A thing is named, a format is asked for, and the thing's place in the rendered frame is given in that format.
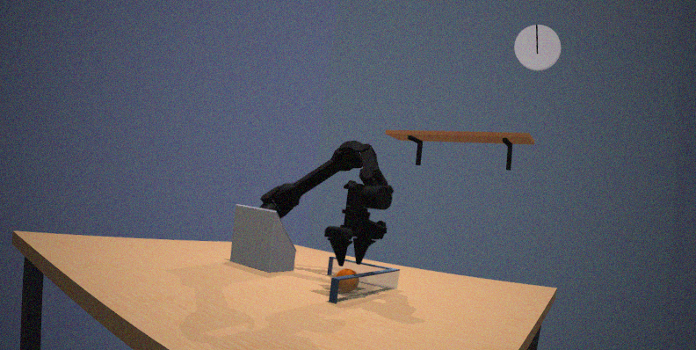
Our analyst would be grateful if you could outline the clear glass corner walls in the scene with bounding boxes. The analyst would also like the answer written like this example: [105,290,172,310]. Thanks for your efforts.
[328,259,400,303]

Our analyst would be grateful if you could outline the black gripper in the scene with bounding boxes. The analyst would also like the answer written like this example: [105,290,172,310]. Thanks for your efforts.
[324,207,376,266]

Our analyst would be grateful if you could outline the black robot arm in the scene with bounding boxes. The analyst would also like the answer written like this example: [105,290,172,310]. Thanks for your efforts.
[260,141,394,239]

